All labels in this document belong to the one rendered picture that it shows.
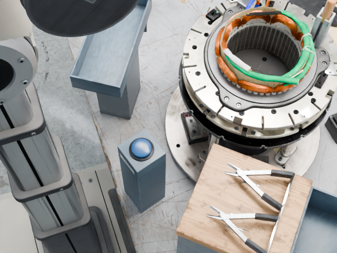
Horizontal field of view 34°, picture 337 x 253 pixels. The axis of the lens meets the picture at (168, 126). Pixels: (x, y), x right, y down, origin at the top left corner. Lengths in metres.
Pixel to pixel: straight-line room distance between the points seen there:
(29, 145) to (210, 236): 0.37
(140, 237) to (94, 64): 0.41
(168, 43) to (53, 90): 0.97
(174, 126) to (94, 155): 0.90
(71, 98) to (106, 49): 1.15
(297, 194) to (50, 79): 1.58
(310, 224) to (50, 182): 0.54
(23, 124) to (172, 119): 0.51
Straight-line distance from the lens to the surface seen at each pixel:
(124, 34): 1.25
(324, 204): 1.12
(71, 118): 2.32
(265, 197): 1.01
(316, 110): 1.11
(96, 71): 1.20
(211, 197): 1.03
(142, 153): 1.08
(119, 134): 1.39
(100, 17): 0.37
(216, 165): 1.05
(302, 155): 1.39
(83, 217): 1.45
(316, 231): 1.13
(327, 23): 1.12
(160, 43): 1.53
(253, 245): 0.98
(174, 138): 1.36
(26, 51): 0.72
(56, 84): 2.42
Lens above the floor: 2.03
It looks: 63 degrees down
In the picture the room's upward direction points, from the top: 2 degrees clockwise
